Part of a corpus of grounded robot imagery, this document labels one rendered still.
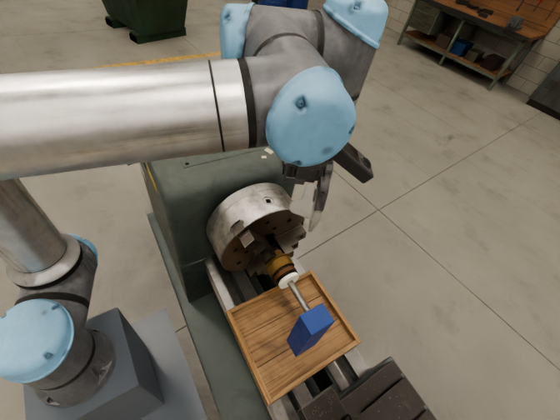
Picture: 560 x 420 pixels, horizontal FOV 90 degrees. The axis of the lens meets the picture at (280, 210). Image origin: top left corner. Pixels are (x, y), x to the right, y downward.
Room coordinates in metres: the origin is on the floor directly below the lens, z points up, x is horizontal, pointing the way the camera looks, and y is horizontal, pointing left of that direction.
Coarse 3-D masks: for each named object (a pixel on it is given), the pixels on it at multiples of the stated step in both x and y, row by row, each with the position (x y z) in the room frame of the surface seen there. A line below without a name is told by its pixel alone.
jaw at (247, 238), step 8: (240, 224) 0.49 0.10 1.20; (240, 232) 0.47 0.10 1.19; (248, 232) 0.47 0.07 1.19; (256, 232) 0.51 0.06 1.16; (248, 240) 0.45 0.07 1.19; (256, 240) 0.46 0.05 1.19; (264, 240) 0.50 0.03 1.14; (248, 248) 0.44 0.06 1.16; (256, 248) 0.46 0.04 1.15; (264, 248) 0.46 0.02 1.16; (264, 256) 0.45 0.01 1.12; (272, 256) 0.45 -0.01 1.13
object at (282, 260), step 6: (276, 252) 0.48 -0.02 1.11; (282, 252) 0.50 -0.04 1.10; (276, 258) 0.46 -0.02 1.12; (282, 258) 0.46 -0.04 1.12; (288, 258) 0.47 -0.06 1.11; (270, 264) 0.44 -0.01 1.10; (276, 264) 0.44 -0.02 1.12; (282, 264) 0.44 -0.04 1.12; (288, 264) 0.45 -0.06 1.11; (270, 270) 0.43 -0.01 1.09; (276, 270) 0.42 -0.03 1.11; (282, 270) 0.42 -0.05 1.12; (288, 270) 0.43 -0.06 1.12; (294, 270) 0.44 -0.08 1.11; (270, 276) 0.42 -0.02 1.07; (276, 276) 0.41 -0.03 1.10; (282, 276) 0.41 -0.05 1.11; (276, 282) 0.40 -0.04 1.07
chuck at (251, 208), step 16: (256, 192) 0.60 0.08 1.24; (272, 192) 0.62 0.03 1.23; (240, 208) 0.53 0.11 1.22; (256, 208) 0.54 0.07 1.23; (272, 208) 0.55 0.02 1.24; (288, 208) 0.57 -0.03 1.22; (224, 224) 0.49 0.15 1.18; (256, 224) 0.50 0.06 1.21; (272, 224) 0.54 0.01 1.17; (288, 224) 0.58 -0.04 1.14; (224, 240) 0.46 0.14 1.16; (240, 240) 0.47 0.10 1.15; (272, 240) 0.56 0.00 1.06; (224, 256) 0.44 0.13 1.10; (240, 256) 0.47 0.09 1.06
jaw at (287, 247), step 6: (300, 222) 0.62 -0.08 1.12; (288, 228) 0.59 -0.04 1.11; (294, 228) 0.59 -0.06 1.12; (300, 228) 0.59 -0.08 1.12; (276, 234) 0.56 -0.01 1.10; (282, 234) 0.56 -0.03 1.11; (288, 234) 0.56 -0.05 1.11; (294, 234) 0.57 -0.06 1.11; (300, 234) 0.57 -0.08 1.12; (276, 240) 0.53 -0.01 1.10; (282, 240) 0.54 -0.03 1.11; (288, 240) 0.54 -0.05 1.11; (294, 240) 0.54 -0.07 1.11; (282, 246) 0.52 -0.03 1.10; (288, 246) 0.52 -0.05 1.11; (294, 246) 0.54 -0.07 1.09; (288, 252) 0.50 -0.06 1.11
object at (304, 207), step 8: (312, 184) 0.37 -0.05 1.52; (304, 192) 0.36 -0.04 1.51; (312, 192) 0.36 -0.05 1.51; (296, 200) 0.35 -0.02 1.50; (304, 200) 0.35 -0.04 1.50; (312, 200) 0.35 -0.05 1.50; (296, 208) 0.34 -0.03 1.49; (304, 208) 0.34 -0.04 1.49; (312, 208) 0.34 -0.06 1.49; (304, 216) 0.34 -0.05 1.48; (312, 216) 0.34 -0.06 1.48; (320, 216) 0.34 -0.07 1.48; (312, 224) 0.33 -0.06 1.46
